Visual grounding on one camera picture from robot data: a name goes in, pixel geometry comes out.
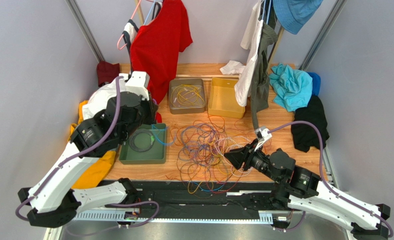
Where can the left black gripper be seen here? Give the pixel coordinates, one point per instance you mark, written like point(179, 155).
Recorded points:
point(151, 107)

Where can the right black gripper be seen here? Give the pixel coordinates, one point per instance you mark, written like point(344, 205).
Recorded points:
point(247, 156)

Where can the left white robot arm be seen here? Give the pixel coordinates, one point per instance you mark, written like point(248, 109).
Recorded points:
point(53, 201)

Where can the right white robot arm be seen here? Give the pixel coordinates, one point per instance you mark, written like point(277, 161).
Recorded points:
point(297, 188)

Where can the white cloth pile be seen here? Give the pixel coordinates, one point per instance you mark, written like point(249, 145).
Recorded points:
point(98, 100)

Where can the dark red cloth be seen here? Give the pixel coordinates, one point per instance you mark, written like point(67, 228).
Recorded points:
point(107, 72)

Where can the grey metal tray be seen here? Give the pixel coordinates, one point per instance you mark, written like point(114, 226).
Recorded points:
point(186, 96)

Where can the yellow cloth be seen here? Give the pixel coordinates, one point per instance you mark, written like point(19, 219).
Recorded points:
point(96, 172)

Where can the yellow plastic tray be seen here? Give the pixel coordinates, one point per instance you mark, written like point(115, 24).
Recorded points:
point(222, 100)

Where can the olive hanging garment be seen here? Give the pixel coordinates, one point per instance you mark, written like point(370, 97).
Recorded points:
point(259, 89)

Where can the red t-shirt on hanger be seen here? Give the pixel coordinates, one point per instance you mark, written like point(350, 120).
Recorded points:
point(155, 50)

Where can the black cloth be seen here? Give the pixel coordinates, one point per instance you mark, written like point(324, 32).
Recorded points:
point(304, 136)

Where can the white grey trimmed tank top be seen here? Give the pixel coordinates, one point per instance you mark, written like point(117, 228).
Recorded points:
point(129, 34)

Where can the pink clothes hanger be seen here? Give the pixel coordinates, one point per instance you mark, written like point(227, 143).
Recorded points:
point(137, 12)

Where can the turquoise cloth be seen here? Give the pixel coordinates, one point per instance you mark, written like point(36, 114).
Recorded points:
point(293, 87)

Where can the white crumpled cloth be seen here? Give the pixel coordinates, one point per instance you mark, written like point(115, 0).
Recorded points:
point(232, 68)

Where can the dark blue cloth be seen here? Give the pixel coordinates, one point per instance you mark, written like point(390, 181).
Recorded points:
point(316, 83)

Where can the white hanging shirt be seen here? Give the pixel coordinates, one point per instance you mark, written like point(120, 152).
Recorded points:
point(250, 41)

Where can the blue hanging hat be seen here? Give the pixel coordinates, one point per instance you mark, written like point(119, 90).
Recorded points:
point(294, 14)

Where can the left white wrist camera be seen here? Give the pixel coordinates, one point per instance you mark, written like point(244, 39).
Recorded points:
point(138, 83)

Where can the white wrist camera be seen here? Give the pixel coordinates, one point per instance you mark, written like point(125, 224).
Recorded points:
point(138, 83)
point(263, 135)

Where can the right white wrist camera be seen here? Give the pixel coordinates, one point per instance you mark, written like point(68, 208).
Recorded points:
point(263, 135)

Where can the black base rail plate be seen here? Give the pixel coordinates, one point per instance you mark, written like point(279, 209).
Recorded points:
point(242, 201)

